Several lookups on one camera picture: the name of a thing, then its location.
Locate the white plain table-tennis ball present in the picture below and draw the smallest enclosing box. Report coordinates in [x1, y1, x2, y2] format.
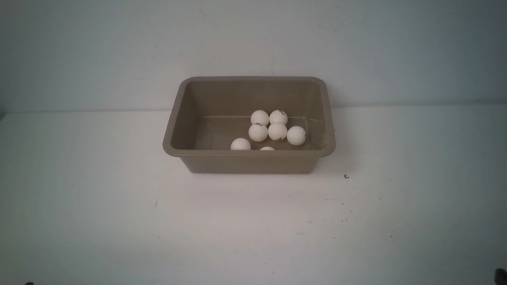
[230, 138, 252, 151]

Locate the white ball with logo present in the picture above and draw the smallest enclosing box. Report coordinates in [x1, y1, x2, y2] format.
[269, 110, 288, 125]
[286, 126, 307, 146]

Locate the tan plastic bin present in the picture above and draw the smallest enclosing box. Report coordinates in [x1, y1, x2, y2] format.
[162, 76, 336, 174]

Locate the white ball with logo front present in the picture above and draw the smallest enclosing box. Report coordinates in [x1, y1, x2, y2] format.
[286, 126, 307, 146]

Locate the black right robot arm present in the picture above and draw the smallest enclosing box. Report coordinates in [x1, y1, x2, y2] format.
[493, 268, 507, 285]

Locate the white ball with smudge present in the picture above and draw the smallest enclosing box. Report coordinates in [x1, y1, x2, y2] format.
[268, 123, 288, 141]

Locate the white ball with logo rear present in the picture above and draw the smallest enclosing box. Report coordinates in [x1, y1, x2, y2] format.
[269, 110, 288, 125]

